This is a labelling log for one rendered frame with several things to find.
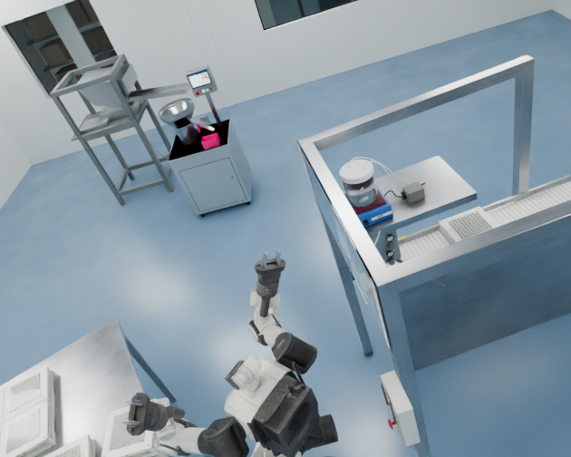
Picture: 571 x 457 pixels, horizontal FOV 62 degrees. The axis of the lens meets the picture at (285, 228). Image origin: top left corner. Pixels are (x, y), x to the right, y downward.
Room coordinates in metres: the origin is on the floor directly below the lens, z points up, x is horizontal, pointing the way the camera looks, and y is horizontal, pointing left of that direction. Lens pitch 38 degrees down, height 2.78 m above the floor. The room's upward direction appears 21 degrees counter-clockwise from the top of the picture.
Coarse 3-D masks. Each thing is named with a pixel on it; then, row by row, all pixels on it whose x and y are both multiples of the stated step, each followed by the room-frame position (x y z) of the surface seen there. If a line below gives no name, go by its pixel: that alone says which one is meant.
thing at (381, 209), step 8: (376, 200) 1.70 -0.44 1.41; (384, 200) 1.68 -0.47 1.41; (360, 208) 1.70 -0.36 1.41; (368, 208) 1.67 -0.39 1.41; (376, 208) 1.67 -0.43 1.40; (384, 208) 1.66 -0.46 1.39; (360, 216) 1.66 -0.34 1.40; (368, 216) 1.66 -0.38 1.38; (376, 216) 1.66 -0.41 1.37; (384, 216) 1.66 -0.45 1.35; (368, 224) 1.66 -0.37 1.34
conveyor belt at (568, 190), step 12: (540, 192) 1.91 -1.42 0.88; (552, 192) 1.87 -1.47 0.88; (564, 192) 1.84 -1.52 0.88; (516, 204) 1.89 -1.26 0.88; (528, 204) 1.85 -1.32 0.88; (540, 204) 1.82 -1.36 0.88; (552, 204) 1.79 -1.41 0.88; (492, 216) 1.87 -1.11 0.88; (504, 216) 1.84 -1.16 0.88; (516, 216) 1.80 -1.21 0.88; (420, 240) 1.89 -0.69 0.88; (432, 240) 1.85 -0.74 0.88; (444, 240) 1.82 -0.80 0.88; (408, 252) 1.84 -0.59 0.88; (420, 252) 1.80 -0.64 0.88; (396, 264) 1.78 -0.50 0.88
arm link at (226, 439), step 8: (200, 440) 0.97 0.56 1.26; (216, 440) 0.92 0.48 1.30; (224, 440) 0.92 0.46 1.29; (232, 440) 0.92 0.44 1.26; (200, 448) 0.95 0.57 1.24; (208, 448) 0.92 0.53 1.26; (216, 448) 0.90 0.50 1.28; (224, 448) 0.90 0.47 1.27; (232, 448) 0.90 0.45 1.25; (216, 456) 0.89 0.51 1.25; (224, 456) 0.88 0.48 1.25; (232, 456) 0.88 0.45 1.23; (240, 456) 0.89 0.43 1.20
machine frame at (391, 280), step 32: (512, 64) 1.94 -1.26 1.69; (416, 96) 1.99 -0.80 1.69; (448, 96) 1.93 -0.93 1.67; (352, 128) 1.93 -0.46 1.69; (320, 160) 1.75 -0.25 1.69; (512, 192) 1.98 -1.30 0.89; (352, 224) 1.28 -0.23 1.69; (512, 224) 1.01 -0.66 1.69; (544, 224) 0.96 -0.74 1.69; (448, 256) 0.98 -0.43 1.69; (480, 256) 0.96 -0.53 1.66; (352, 288) 1.93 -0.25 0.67; (384, 288) 0.96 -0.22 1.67; (416, 384) 0.96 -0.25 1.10; (416, 416) 0.96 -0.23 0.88; (416, 448) 0.96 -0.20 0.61
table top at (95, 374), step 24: (96, 336) 2.09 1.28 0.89; (120, 336) 2.01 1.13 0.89; (48, 360) 2.04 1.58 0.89; (72, 360) 1.97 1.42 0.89; (96, 360) 1.90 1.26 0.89; (120, 360) 1.84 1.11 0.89; (72, 384) 1.79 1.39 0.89; (96, 384) 1.73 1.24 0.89; (120, 384) 1.67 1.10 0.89; (72, 408) 1.64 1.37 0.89; (96, 408) 1.58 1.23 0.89; (120, 408) 1.52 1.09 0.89; (72, 432) 1.49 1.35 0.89; (96, 432) 1.44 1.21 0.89; (96, 456) 1.31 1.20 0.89
